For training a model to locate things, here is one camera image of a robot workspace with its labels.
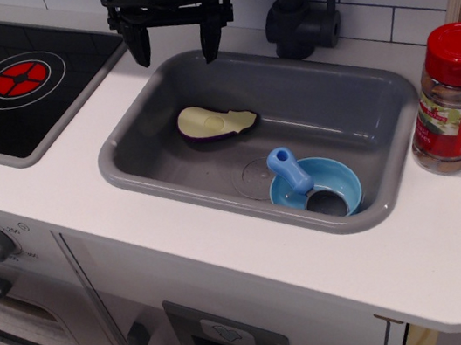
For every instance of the blue handled metal spoon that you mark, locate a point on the blue handled metal spoon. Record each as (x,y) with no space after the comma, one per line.
(282,162)

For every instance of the toy eggplant half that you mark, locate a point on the toy eggplant half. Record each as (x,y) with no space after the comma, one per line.
(201,124)

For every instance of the red lid spice jar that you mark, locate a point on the red lid spice jar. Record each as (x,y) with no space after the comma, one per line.
(436,142)

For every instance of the black toy stovetop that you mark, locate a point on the black toy stovetop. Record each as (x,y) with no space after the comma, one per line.
(46,75)

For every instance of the dark grey toy faucet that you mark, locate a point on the dark grey toy faucet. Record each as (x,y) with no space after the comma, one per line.
(296,28)

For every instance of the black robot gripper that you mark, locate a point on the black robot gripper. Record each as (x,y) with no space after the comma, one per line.
(132,18)

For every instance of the light blue plastic bowl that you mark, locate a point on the light blue plastic bowl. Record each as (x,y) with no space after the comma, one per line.
(327,174)

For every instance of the grey plastic sink basin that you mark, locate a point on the grey plastic sink basin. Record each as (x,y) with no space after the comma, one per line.
(358,116)

